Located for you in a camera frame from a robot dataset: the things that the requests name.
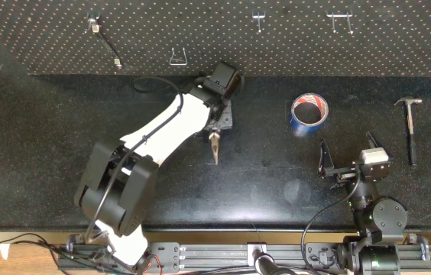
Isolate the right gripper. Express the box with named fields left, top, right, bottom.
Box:
left=317, top=131, right=392, bottom=184

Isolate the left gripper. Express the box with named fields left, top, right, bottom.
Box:
left=203, top=99, right=235, bottom=131

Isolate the roll of blue tape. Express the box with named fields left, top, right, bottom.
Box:
left=290, top=92, right=330, bottom=138

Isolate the hammer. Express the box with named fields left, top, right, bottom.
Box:
left=394, top=96, right=423, bottom=168

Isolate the wrench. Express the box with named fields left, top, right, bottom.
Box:
left=87, top=15, right=124, bottom=70

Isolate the black pegboard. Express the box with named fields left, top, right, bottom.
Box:
left=0, top=0, right=431, bottom=79

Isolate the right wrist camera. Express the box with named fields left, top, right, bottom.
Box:
left=359, top=147, right=389, bottom=166

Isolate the mounting rail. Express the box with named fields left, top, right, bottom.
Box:
left=0, top=231, right=431, bottom=275

